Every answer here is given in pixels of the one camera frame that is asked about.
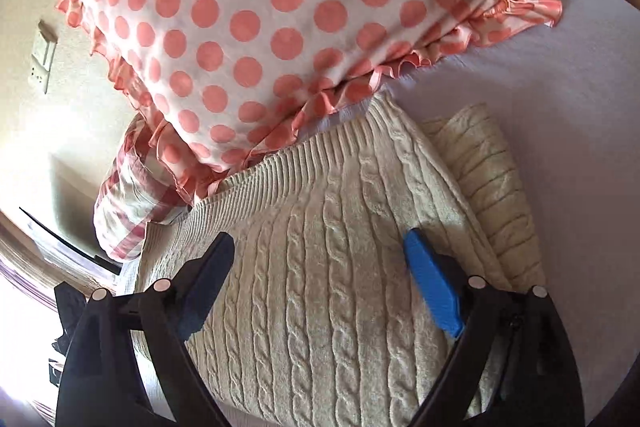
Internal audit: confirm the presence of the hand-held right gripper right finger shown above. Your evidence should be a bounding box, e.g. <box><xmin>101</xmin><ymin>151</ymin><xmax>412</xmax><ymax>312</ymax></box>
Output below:
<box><xmin>403</xmin><ymin>228</ymin><xmax>586</xmax><ymax>427</ymax></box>

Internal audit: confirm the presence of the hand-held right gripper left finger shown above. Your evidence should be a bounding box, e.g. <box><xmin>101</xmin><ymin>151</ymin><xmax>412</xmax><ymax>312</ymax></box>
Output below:
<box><xmin>54</xmin><ymin>232</ymin><xmax>236</xmax><ymax>427</ymax></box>

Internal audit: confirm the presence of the cream cable-knit sweater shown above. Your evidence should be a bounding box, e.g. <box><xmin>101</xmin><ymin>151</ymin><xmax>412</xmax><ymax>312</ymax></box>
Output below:
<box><xmin>131</xmin><ymin>90</ymin><xmax>547</xmax><ymax>427</ymax></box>

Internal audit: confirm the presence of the pink checked pillow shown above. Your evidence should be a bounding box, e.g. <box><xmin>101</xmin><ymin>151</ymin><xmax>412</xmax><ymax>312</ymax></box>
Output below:
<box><xmin>94</xmin><ymin>114</ymin><xmax>193</xmax><ymax>262</ymax></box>

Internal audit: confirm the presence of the dark cloth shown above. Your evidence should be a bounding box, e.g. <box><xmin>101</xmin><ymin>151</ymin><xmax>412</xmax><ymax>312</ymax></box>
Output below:
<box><xmin>49</xmin><ymin>281</ymin><xmax>88</xmax><ymax>388</ymax></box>

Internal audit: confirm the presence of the lavender bed sheet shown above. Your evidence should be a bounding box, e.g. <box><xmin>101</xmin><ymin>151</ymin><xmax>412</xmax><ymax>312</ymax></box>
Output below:
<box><xmin>115</xmin><ymin>0</ymin><xmax>640</xmax><ymax>427</ymax></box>

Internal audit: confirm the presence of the pink polka dot pillow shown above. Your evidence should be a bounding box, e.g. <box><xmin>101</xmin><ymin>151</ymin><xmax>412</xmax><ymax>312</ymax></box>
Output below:
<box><xmin>55</xmin><ymin>0</ymin><xmax>564</xmax><ymax>198</ymax></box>

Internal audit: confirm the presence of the white wall switch plate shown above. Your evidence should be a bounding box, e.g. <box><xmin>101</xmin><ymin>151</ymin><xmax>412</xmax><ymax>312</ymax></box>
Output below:
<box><xmin>31</xmin><ymin>21</ymin><xmax>58</xmax><ymax>94</ymax></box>

